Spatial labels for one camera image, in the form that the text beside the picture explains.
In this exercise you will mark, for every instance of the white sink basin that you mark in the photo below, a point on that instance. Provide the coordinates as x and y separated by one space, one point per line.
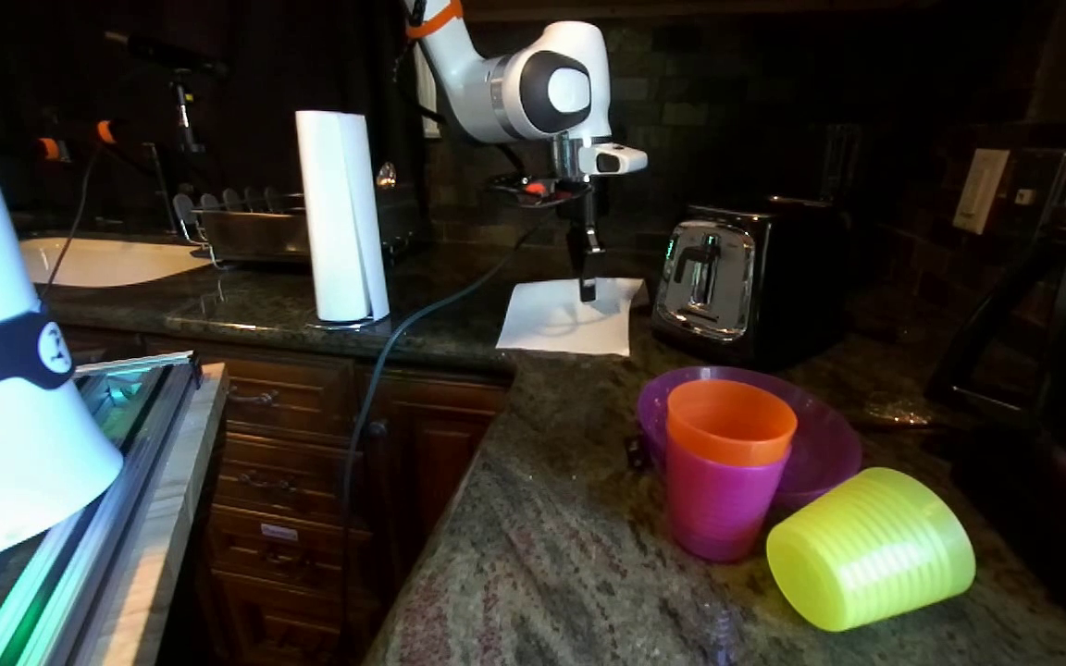
112 262

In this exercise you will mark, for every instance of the black camera stand orange knobs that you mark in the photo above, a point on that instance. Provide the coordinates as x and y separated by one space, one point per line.
166 58

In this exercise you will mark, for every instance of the metal frame robot stand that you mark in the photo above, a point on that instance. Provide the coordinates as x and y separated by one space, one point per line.
128 530

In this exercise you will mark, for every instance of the magenta plastic cup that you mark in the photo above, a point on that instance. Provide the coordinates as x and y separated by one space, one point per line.
721 512

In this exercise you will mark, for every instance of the beige wall switch plate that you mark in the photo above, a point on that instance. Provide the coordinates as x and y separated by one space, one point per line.
984 189

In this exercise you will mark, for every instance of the white paper towel roll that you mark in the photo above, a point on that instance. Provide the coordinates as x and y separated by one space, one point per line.
337 216

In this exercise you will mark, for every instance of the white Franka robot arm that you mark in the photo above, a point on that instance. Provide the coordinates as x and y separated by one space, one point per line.
558 88

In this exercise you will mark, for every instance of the wooden lower cabinet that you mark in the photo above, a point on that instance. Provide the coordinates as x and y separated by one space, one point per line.
285 492

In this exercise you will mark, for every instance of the black chrome toaster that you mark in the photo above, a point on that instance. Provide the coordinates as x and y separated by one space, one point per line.
743 280

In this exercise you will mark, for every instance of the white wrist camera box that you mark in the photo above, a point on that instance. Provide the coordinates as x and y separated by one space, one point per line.
620 159

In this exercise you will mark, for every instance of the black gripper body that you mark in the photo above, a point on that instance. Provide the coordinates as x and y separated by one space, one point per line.
582 216

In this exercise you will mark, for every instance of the orange plastic cup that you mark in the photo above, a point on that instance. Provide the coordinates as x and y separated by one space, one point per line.
732 426

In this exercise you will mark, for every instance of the dark dish rack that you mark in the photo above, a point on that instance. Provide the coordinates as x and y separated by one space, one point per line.
250 236

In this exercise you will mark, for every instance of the yellow-green ribbed plastic cup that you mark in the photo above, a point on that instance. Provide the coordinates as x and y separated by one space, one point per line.
870 556

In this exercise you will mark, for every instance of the purple plastic bowl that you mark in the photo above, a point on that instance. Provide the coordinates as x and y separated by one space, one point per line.
825 447

